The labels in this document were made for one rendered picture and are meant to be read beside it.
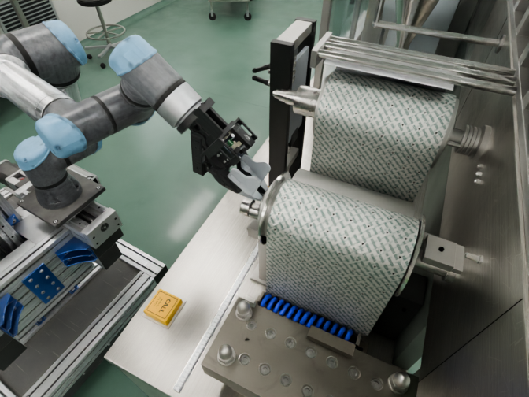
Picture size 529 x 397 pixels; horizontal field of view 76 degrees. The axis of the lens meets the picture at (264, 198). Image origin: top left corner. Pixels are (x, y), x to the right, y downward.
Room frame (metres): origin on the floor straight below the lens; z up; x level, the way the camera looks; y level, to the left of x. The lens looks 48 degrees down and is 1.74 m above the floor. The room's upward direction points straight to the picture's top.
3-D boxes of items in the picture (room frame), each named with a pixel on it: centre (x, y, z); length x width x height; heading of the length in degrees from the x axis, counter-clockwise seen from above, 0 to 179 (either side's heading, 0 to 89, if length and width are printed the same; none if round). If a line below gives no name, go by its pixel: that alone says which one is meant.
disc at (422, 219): (0.32, -0.25, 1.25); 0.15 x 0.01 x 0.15; 155
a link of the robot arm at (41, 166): (0.87, 0.76, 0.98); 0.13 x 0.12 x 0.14; 139
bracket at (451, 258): (0.30, -0.29, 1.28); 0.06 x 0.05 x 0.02; 65
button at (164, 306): (0.38, 0.26, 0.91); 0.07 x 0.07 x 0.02; 65
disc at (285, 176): (0.42, -0.02, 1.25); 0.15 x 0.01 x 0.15; 155
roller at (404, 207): (0.48, -0.18, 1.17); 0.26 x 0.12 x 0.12; 65
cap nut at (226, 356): (0.22, 0.08, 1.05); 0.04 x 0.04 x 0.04
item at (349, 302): (0.31, -0.11, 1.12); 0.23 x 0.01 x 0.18; 65
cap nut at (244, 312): (0.31, 0.04, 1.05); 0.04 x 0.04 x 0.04
